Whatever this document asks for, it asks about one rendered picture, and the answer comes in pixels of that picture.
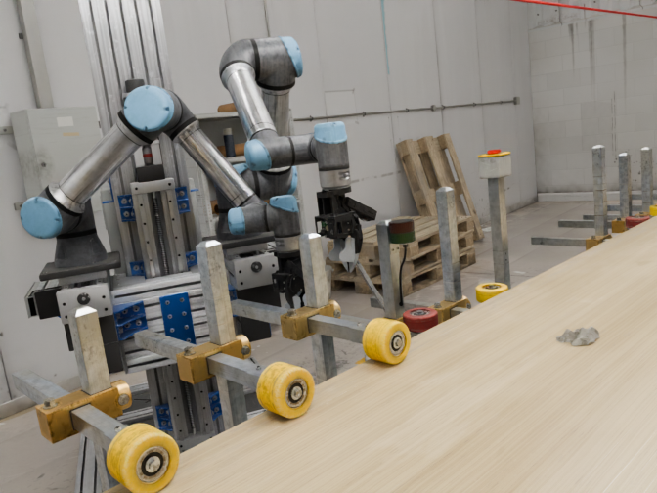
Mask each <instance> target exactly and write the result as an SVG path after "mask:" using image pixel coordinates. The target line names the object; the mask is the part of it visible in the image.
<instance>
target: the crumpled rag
mask: <svg viewBox="0 0 657 493"><path fill-rule="evenodd" d="M596 338H599V331H598V330H597V329H596V328H594V327H593V326H590V327H589V328H587V329H586V328H583V327H581V328H580V329H576V330H574V331H571V330H569V329H566V330H565V332H564V333H563V335H562V336H557V337H556V338H555V339H556V341H559V342H567V343H568V342H570V343H571V345H573V346H577V345H579V346H580V345H589V343H590V342H595V339H596Z"/></svg>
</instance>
